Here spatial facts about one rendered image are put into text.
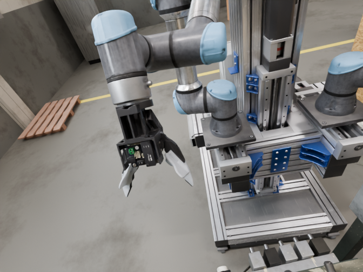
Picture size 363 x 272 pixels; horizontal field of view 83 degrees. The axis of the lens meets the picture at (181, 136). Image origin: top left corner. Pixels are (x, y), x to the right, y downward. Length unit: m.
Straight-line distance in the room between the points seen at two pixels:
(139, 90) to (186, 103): 0.52
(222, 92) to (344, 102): 0.51
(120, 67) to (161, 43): 0.12
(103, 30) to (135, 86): 0.10
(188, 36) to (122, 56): 0.14
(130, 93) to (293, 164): 1.02
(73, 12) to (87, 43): 0.72
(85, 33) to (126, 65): 5.84
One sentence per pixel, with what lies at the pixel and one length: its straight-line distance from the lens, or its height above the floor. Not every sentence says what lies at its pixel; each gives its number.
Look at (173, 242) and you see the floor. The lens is 1.87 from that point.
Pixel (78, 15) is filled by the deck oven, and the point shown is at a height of 1.15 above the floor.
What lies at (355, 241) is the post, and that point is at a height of 0.57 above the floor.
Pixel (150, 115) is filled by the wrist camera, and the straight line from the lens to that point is 0.41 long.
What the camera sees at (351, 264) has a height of 0.84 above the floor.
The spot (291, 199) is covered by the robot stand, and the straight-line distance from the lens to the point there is 1.76.
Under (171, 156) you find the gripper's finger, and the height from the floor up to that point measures 1.39.
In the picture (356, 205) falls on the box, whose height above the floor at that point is 0.80.
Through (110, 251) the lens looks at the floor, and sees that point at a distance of 2.06.
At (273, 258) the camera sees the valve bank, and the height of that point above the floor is 0.76.
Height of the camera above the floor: 1.69
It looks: 40 degrees down
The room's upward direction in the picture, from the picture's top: 16 degrees counter-clockwise
